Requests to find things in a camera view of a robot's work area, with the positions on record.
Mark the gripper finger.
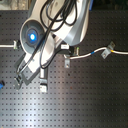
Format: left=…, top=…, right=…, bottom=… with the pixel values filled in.
left=13, top=75, right=24, bottom=90
left=40, top=69, right=48, bottom=93

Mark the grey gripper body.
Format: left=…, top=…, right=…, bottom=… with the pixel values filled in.
left=15, top=49, right=56, bottom=85

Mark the white cable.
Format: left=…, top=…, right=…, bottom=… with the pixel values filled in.
left=63, top=48, right=128, bottom=60

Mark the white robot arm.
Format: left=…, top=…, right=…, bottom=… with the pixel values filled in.
left=14, top=0, right=90, bottom=91

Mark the metal clip left edge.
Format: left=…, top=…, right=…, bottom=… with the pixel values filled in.
left=0, top=41, right=18, bottom=49

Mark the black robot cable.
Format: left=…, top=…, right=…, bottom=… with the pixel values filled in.
left=16, top=0, right=78, bottom=73

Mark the metal cable clip centre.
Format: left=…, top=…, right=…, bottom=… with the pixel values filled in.
left=64, top=55, right=70, bottom=68

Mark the metal cable clip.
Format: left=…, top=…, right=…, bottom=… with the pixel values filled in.
left=64, top=55, right=70, bottom=68
left=101, top=48, right=111, bottom=59

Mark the metal cable clip right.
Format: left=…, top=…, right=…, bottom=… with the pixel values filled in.
left=101, top=48, right=111, bottom=59

